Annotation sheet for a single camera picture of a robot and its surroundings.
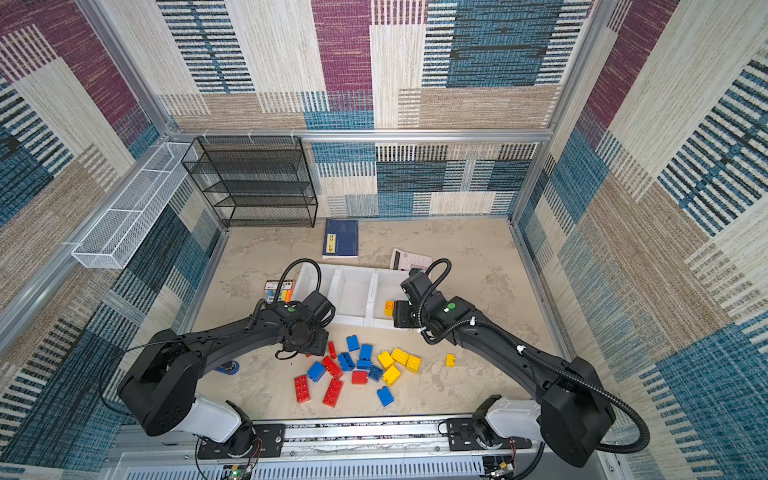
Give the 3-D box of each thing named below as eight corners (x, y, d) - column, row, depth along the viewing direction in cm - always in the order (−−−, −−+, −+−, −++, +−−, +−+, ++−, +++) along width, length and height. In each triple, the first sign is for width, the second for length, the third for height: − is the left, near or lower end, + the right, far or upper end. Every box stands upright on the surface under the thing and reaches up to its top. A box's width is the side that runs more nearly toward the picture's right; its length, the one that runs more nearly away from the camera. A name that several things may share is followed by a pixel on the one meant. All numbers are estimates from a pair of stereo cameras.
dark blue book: (320, 258, 111) (319, 255, 110) (327, 222, 123) (326, 218, 121) (358, 258, 111) (357, 255, 110) (360, 221, 123) (360, 218, 121)
